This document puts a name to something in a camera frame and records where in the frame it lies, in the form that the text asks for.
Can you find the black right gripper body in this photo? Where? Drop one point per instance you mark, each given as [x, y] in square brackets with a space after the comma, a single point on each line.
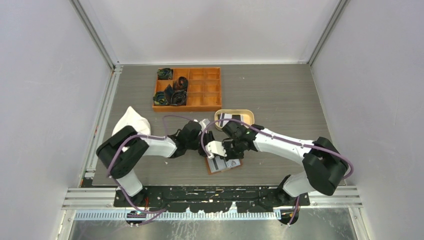
[233, 149]

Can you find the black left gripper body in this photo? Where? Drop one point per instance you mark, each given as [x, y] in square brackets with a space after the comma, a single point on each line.
[200, 149]

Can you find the white diamond VIP card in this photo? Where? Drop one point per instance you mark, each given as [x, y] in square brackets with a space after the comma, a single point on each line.
[232, 163]

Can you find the brown leather card holder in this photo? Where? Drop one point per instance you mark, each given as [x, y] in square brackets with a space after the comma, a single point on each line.
[221, 171]

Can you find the beige oval tray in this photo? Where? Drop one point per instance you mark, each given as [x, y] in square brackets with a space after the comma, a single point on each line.
[248, 116]

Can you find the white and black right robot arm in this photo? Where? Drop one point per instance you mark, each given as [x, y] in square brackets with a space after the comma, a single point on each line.
[323, 166]

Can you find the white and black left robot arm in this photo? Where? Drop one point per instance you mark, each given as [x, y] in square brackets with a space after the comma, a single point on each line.
[122, 151]

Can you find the white card with black stripe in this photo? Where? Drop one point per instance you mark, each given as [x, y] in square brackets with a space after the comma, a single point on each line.
[224, 118]

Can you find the orange wooden compartment box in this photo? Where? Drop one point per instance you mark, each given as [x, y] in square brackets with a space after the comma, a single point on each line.
[204, 93]

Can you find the white cloth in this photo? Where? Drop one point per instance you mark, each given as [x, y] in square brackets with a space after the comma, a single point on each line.
[134, 119]

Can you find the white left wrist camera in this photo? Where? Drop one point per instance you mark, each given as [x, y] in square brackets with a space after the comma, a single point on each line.
[203, 123]

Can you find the aluminium frame rail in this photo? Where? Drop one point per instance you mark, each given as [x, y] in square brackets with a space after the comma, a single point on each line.
[92, 204]

